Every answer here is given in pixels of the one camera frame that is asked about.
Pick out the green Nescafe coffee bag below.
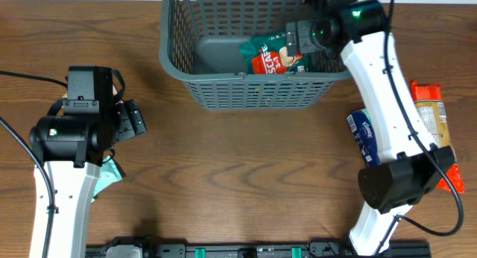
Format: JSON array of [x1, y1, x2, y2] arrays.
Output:
[[239, 31, 310, 75]]

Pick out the blue Kleenex tissue multipack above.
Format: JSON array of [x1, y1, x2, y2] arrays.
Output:
[[347, 109, 381, 168]]

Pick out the grey plastic basket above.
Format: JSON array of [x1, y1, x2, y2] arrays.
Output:
[[159, 0, 356, 110]]

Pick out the orange spaghetti packet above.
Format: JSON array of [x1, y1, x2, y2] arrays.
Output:
[[411, 82, 465, 194]]

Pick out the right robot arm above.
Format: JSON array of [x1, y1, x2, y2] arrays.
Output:
[[286, 0, 455, 257]]

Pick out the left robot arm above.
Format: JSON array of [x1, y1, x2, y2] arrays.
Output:
[[29, 98, 147, 257]]

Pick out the teal white sachet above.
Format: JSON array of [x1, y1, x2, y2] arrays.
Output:
[[91, 156, 122, 202]]

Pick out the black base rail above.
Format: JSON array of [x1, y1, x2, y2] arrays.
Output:
[[85, 236, 432, 258]]

